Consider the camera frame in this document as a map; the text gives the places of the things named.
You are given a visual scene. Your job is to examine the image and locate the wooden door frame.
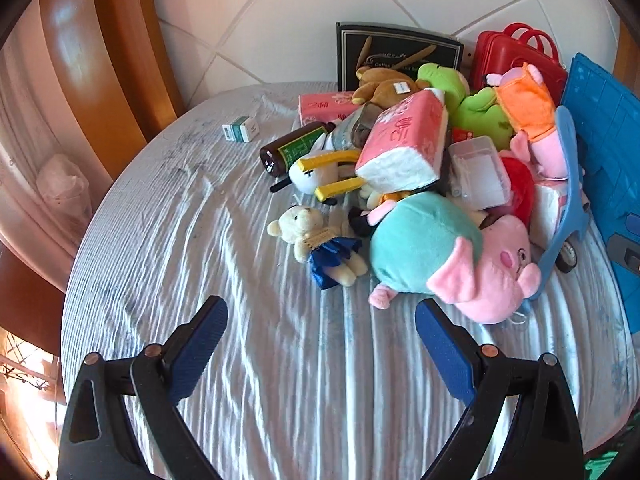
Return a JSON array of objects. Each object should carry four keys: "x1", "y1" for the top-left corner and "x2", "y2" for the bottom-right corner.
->
[
  {"x1": 617, "y1": 20, "x2": 640, "y2": 66},
  {"x1": 30, "y1": 0, "x2": 186, "y2": 196}
]

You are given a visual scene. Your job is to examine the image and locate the light green plush toy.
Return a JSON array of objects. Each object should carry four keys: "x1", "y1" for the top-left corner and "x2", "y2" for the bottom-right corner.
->
[{"x1": 417, "y1": 62, "x2": 515, "y2": 151}]

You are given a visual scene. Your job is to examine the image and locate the grey foil pouch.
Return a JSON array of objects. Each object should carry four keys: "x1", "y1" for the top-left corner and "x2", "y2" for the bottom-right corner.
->
[{"x1": 330, "y1": 101, "x2": 383, "y2": 153}]

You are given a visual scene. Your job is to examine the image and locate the blue plastic storage bin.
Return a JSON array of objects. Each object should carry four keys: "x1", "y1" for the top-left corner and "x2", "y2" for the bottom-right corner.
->
[{"x1": 560, "y1": 52, "x2": 640, "y2": 333}]

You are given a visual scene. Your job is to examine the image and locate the blue plastic rice paddle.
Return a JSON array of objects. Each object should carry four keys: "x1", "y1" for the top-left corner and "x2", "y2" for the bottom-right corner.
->
[{"x1": 529, "y1": 106, "x2": 592, "y2": 301}]

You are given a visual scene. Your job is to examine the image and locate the white bunny plush yellow straps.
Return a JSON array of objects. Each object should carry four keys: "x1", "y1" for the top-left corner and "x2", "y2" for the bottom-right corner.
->
[{"x1": 287, "y1": 150, "x2": 368, "y2": 206}]

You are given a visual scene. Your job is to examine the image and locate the brown bear plush toy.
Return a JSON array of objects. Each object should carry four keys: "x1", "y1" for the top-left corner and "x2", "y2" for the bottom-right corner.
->
[{"x1": 351, "y1": 66, "x2": 431, "y2": 111}]

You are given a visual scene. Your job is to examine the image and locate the pink tissue pack red print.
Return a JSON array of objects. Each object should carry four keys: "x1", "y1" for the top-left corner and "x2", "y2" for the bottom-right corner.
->
[{"x1": 297, "y1": 91, "x2": 358, "y2": 126}]

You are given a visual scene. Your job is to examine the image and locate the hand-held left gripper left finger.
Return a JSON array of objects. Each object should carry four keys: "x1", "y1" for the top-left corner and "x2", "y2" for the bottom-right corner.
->
[{"x1": 56, "y1": 295, "x2": 230, "y2": 480}]

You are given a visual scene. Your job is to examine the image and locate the pink pig plush teal body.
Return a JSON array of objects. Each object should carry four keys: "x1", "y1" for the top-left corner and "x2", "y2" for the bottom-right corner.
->
[{"x1": 369, "y1": 192, "x2": 543, "y2": 325}]

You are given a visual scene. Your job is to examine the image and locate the clear plastic bag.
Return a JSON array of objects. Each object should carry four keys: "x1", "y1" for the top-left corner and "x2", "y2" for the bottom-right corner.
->
[{"x1": 36, "y1": 152, "x2": 93, "y2": 226}]

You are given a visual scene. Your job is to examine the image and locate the cream bear plush blue dress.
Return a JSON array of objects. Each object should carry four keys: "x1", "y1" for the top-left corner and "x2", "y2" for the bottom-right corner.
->
[{"x1": 266, "y1": 205, "x2": 368, "y2": 290}]

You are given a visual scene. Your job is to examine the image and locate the red toy suitcase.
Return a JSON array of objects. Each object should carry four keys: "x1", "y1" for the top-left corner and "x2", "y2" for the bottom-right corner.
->
[{"x1": 470, "y1": 22, "x2": 568, "y2": 106}]

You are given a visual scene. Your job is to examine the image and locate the clear plastic box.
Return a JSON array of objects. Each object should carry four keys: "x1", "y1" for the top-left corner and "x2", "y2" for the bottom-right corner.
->
[{"x1": 447, "y1": 135, "x2": 513, "y2": 211}]

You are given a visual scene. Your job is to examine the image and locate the pink flower print tissue pack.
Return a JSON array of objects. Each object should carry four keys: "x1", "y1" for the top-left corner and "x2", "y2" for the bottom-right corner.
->
[{"x1": 355, "y1": 87, "x2": 449, "y2": 196}]

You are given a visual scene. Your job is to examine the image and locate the red plush toy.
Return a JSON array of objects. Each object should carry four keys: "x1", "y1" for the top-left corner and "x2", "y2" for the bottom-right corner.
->
[{"x1": 500, "y1": 156, "x2": 536, "y2": 226}]

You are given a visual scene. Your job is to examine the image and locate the green cloth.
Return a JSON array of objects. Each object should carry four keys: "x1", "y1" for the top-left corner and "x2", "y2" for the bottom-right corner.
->
[{"x1": 582, "y1": 440, "x2": 640, "y2": 480}]

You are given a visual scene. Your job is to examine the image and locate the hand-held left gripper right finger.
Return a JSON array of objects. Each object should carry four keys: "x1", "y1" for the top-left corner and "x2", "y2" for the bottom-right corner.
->
[{"x1": 415, "y1": 298, "x2": 585, "y2": 480}]

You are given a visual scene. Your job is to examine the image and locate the brown bottle green label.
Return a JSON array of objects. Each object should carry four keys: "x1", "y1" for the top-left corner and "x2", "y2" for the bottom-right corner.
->
[{"x1": 259, "y1": 121, "x2": 337, "y2": 181}]

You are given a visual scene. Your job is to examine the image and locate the black gift box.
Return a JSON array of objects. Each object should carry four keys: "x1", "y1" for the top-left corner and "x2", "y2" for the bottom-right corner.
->
[{"x1": 336, "y1": 21, "x2": 466, "y2": 92}]

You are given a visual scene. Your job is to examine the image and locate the pink pig plush orange clothes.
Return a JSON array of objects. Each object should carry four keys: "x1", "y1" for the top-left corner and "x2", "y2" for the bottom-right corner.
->
[{"x1": 486, "y1": 62, "x2": 571, "y2": 181}]

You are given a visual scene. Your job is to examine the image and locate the small green white box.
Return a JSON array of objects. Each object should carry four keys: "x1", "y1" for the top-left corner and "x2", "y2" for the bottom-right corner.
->
[{"x1": 222, "y1": 116, "x2": 261, "y2": 144}]

